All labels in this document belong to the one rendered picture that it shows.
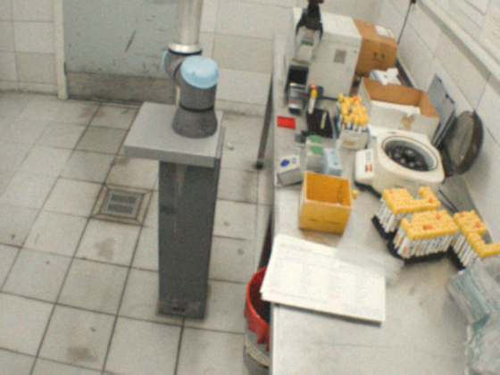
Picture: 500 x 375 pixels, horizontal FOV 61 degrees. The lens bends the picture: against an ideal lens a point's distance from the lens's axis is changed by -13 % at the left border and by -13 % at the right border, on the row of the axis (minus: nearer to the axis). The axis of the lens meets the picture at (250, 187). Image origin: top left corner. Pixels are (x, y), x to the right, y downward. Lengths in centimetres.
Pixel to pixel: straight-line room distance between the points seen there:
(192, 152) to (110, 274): 102
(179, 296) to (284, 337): 102
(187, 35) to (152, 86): 196
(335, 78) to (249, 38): 141
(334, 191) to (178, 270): 78
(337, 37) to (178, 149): 81
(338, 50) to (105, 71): 203
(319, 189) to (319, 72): 70
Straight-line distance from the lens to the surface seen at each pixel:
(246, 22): 327
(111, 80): 355
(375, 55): 237
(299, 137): 167
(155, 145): 149
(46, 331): 215
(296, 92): 187
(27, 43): 376
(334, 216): 129
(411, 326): 119
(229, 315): 218
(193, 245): 179
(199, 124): 151
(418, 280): 131
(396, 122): 179
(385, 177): 148
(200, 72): 145
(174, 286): 199
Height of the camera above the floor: 175
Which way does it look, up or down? 38 degrees down
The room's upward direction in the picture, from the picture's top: 10 degrees clockwise
